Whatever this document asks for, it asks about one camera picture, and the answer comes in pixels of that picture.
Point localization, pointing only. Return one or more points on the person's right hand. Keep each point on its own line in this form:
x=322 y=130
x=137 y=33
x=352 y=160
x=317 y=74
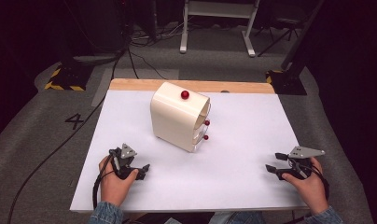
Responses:
x=308 y=189

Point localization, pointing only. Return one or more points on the cream drawer cabinet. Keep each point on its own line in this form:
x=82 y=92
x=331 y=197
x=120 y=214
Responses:
x=174 y=119

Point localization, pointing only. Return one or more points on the white metal desk frame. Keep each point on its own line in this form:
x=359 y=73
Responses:
x=220 y=9

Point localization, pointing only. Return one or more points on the clear drawer with red knob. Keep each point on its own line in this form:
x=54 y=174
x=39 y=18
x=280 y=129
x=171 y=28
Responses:
x=205 y=137
x=206 y=122

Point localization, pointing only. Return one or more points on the white table mat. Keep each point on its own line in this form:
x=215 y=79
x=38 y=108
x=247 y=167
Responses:
x=239 y=155

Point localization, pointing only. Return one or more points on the black stand with striped base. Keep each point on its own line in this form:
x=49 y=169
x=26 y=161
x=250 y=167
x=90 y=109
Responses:
x=292 y=77

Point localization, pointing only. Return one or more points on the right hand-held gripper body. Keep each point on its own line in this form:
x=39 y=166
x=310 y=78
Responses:
x=301 y=155

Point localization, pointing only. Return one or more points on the person's left hand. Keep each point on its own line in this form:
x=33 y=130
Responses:
x=115 y=186

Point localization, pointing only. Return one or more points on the black tripod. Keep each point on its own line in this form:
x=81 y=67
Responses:
x=283 y=29

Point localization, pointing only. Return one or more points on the black yellow striped stand base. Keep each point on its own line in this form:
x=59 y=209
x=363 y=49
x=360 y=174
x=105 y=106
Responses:
x=70 y=77

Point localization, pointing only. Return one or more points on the red ball knob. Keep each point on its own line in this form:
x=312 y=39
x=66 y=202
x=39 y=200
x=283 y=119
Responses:
x=185 y=94

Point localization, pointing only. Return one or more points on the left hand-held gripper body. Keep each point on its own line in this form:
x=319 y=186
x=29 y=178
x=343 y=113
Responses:
x=125 y=158

